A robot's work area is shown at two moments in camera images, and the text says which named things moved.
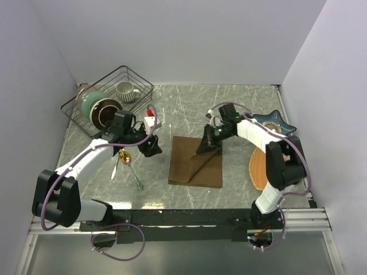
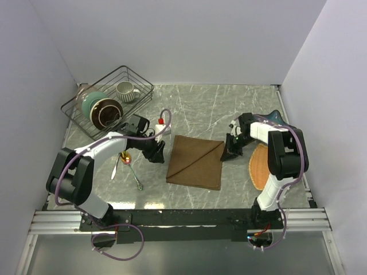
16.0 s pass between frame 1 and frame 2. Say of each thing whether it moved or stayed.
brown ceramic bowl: stayed
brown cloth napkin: stayed
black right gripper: moved
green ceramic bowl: stayed
